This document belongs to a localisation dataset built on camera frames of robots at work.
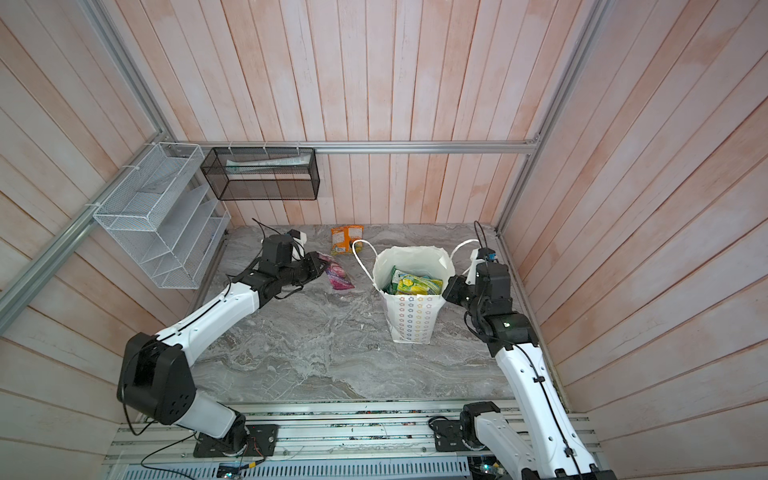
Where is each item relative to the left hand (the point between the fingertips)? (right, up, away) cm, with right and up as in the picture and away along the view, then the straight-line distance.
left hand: (330, 266), depth 85 cm
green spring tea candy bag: (+19, -4, +2) cm, 19 cm away
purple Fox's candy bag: (+2, -3, 0) cm, 4 cm away
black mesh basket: (-27, +32, +19) cm, 46 cm away
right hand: (+32, -2, -9) cm, 33 cm away
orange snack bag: (0, +10, +29) cm, 31 cm away
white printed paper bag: (+23, -13, -8) cm, 28 cm away
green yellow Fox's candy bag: (+24, -5, -3) cm, 24 cm away
